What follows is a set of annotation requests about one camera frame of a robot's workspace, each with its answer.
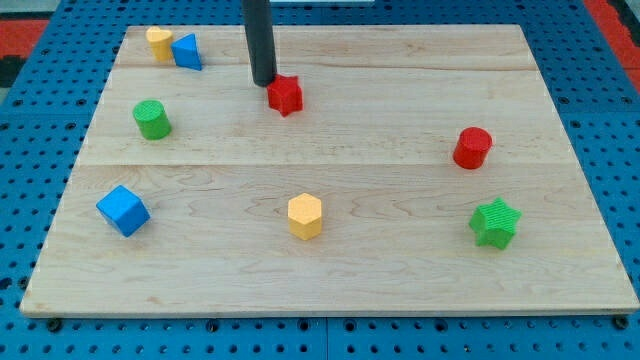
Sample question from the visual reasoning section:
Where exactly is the yellow hexagon block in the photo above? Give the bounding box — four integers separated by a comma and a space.
287, 193, 322, 240

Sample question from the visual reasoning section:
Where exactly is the blue cube block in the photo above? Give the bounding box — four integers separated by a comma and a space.
96, 185, 151, 237

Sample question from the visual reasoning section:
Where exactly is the red star block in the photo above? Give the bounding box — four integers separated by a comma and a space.
267, 74, 304, 117

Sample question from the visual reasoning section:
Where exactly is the light wooden board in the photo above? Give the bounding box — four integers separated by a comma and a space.
21, 25, 639, 318

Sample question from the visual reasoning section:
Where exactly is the red cylinder block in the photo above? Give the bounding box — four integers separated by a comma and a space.
453, 127, 493, 170

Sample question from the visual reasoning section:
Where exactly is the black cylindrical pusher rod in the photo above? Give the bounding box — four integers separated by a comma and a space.
241, 0, 277, 87

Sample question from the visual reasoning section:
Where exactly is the green star block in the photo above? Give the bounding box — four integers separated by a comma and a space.
469, 197, 522, 250

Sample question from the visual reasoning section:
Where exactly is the green cylinder block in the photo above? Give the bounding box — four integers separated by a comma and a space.
132, 99, 172, 140

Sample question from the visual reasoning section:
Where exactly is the blue triangle block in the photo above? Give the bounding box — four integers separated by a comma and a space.
171, 33, 202, 71

